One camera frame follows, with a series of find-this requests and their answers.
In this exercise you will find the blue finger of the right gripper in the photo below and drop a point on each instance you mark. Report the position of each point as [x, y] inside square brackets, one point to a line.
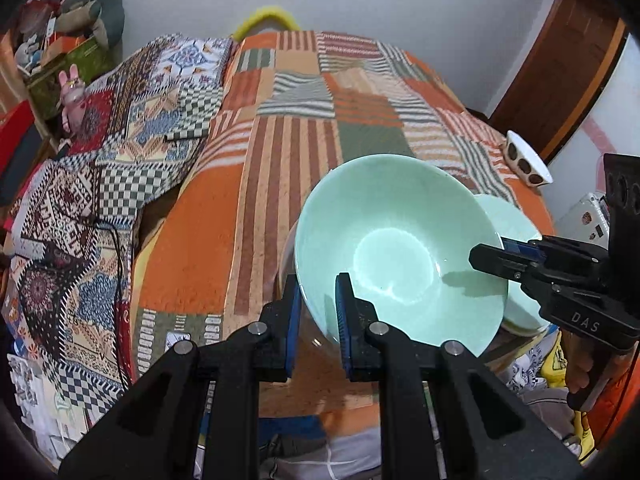
[500, 262]

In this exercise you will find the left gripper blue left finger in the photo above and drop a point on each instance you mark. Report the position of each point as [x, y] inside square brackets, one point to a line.
[195, 407]

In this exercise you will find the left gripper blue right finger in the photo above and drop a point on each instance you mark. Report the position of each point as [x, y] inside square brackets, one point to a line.
[443, 414]

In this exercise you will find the light green plate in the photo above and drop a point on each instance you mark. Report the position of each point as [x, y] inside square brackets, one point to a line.
[521, 314]

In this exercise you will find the white bowl with brown dots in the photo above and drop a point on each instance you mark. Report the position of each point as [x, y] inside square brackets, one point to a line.
[525, 162]

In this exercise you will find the light green bowl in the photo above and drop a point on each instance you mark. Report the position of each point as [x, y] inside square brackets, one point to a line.
[403, 230]

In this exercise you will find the person right hand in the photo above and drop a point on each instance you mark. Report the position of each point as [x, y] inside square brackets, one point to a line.
[578, 353]

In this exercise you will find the white small appliance with stickers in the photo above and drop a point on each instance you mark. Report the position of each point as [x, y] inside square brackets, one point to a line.
[587, 221]

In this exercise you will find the orange striped patchwork blanket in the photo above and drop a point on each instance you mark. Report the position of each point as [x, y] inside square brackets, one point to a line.
[296, 105]

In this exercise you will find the checkered patterned quilt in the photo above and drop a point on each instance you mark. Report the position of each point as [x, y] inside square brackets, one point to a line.
[76, 231]

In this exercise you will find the brown wooden door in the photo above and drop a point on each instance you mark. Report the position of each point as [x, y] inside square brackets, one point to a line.
[564, 73]

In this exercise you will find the red box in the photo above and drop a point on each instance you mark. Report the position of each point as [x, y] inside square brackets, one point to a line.
[19, 138]

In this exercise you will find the pink bunny toy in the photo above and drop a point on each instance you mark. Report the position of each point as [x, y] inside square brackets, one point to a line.
[72, 99]

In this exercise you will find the grey plush toy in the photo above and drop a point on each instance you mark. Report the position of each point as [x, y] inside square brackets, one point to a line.
[105, 19]

